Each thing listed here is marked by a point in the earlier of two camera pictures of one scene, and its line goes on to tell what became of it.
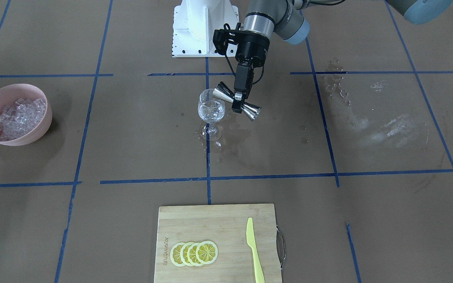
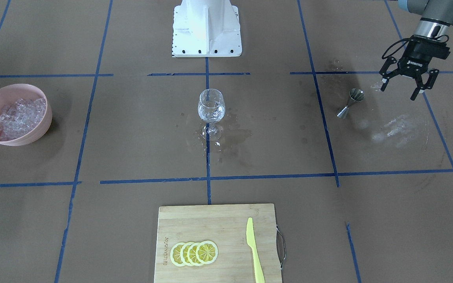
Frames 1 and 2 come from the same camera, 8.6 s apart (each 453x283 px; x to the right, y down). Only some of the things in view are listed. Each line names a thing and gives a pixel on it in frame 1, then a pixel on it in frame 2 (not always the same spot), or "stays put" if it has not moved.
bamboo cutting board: x=225 y=225 stays put
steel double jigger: x=223 y=92 → x=356 y=95
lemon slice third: x=191 y=254 stays put
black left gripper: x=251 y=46 → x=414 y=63
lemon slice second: x=183 y=253 stays put
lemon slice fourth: x=207 y=252 stays put
